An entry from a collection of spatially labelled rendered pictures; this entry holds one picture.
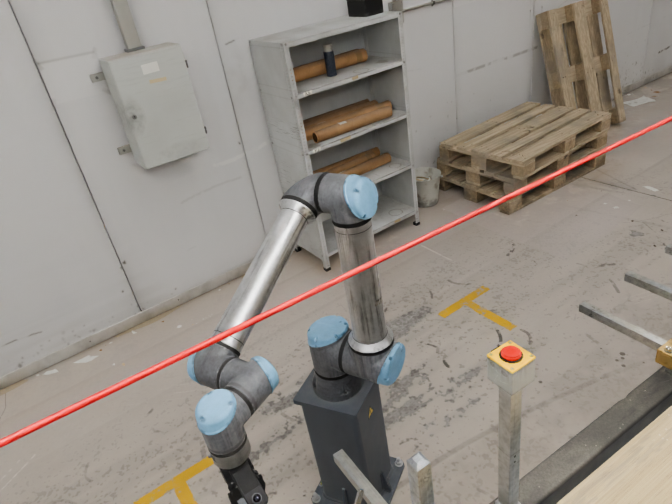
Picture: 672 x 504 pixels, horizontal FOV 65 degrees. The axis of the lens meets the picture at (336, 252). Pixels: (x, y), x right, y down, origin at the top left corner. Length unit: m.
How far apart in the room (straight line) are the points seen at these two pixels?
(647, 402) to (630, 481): 0.50
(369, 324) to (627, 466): 0.76
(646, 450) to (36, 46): 3.09
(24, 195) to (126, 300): 0.90
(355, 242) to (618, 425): 0.92
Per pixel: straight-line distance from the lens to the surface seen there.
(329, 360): 1.84
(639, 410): 1.84
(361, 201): 1.43
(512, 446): 1.35
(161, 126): 3.21
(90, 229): 3.50
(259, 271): 1.41
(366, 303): 1.61
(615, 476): 1.42
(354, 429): 2.00
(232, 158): 3.66
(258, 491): 1.33
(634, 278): 2.16
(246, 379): 1.26
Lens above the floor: 2.01
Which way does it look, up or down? 30 degrees down
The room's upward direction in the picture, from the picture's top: 10 degrees counter-clockwise
